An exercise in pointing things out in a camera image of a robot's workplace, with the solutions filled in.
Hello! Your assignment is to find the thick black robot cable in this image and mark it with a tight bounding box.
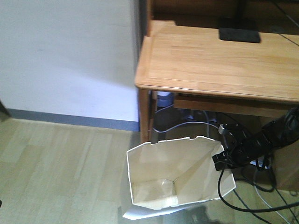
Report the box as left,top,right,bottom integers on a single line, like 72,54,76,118
217,167,299,213

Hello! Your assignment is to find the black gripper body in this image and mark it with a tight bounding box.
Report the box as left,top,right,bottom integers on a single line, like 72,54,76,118
229,133,273,167

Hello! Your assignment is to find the white cable under desk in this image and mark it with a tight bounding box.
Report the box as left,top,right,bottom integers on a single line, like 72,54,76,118
153,106,220,140

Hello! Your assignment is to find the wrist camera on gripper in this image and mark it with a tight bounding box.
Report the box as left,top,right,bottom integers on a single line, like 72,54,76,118
218,123,248,147

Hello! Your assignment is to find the white trash bin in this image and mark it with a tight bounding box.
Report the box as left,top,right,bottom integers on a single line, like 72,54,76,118
121,136,236,220

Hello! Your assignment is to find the wooden desk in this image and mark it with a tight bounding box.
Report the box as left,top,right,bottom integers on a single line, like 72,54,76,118
134,0,299,143

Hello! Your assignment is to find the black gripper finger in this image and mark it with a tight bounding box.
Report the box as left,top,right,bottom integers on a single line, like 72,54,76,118
212,151,231,171

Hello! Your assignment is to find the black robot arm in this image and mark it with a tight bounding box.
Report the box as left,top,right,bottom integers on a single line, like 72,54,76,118
212,107,299,171

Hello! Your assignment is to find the wooden keyboard tray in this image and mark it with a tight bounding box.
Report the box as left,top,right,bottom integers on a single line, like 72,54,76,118
174,93,297,118

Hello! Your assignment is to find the black monitor stand base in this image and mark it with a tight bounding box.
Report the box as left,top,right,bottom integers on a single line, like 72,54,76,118
218,0,261,44

